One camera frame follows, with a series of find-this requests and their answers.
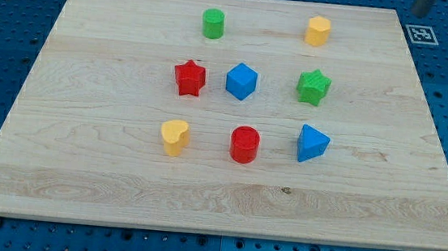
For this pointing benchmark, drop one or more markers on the yellow hexagon block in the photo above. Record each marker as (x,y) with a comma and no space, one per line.
(318,31)

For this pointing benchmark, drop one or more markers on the red star block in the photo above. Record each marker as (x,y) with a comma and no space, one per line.
(190,78)

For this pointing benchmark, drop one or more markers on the green star block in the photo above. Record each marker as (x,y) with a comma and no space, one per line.
(312,87)

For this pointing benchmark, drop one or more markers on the red cylinder block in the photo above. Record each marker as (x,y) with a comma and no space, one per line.
(244,144)

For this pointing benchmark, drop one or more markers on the blue cube block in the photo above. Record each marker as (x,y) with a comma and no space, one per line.
(241,81)

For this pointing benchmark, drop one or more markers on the yellow heart block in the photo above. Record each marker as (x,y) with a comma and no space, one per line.
(175,135)

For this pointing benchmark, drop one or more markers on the wooden board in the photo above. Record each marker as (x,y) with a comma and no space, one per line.
(82,142)

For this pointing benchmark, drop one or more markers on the blue triangle block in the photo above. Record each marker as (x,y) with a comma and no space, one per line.
(311,143)

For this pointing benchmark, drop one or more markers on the green cylinder block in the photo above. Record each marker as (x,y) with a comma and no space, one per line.
(213,23)

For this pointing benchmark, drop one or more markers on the white fiducial marker tag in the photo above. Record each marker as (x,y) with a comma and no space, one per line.
(421,35)

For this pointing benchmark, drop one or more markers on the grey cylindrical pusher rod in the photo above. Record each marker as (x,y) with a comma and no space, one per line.
(421,8)

